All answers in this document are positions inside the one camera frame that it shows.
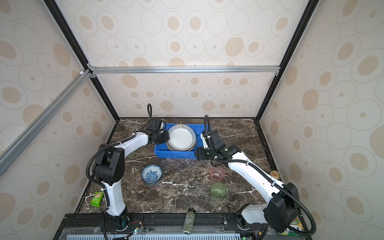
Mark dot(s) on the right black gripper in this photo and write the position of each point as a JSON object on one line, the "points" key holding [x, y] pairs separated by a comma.
{"points": [[199, 154]]}

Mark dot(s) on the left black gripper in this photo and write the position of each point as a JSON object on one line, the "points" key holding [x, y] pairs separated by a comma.
{"points": [[167, 137]]}

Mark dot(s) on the pink glass cup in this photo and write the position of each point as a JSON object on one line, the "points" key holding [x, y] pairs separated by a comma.
{"points": [[217, 174]]}

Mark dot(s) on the black striped rim plate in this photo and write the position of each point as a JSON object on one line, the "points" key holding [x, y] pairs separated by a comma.
{"points": [[182, 138]]}

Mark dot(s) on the blue floral ceramic bowl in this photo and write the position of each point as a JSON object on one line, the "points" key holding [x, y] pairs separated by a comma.
{"points": [[152, 174]]}

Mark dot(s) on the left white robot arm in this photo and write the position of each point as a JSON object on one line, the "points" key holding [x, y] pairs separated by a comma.
{"points": [[106, 167]]}

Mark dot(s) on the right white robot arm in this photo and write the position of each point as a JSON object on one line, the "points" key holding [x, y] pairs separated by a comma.
{"points": [[282, 203]]}

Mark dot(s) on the green glass cup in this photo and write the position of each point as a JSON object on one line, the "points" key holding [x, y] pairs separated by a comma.
{"points": [[218, 190]]}

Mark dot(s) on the small round tin can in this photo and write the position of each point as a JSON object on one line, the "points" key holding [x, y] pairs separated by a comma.
{"points": [[275, 174]]}

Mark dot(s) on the herb spice jar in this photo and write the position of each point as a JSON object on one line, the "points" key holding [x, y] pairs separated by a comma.
{"points": [[189, 221]]}

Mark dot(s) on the small green snack packet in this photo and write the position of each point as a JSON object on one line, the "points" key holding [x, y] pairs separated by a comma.
{"points": [[97, 199]]}

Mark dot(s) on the green Fox's candy bag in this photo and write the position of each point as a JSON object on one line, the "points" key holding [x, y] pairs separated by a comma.
{"points": [[297, 225]]}

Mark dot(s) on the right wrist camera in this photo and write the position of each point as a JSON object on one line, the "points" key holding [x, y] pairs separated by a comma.
{"points": [[204, 138]]}

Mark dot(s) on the back aluminium rail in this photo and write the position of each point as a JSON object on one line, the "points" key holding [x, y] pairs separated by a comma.
{"points": [[185, 70]]}

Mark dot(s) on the aluminium rail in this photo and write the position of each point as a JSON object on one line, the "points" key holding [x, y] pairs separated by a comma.
{"points": [[185, 70], [25, 138]]}

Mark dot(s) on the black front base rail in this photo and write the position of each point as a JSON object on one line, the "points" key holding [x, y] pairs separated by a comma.
{"points": [[206, 226]]}

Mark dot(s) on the left aluminium rail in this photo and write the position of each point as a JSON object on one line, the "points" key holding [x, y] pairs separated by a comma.
{"points": [[25, 138]]}

